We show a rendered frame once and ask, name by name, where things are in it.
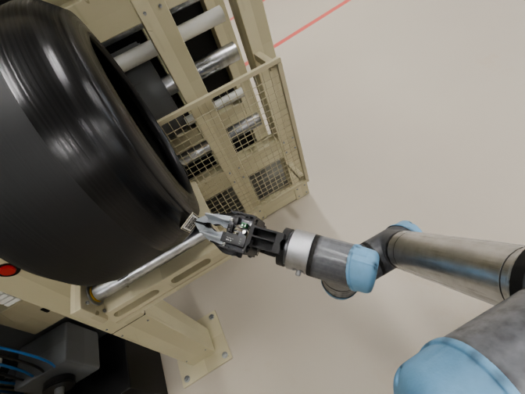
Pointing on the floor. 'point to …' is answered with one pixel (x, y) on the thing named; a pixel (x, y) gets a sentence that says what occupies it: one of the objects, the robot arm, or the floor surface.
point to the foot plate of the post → (191, 374)
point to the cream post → (195, 340)
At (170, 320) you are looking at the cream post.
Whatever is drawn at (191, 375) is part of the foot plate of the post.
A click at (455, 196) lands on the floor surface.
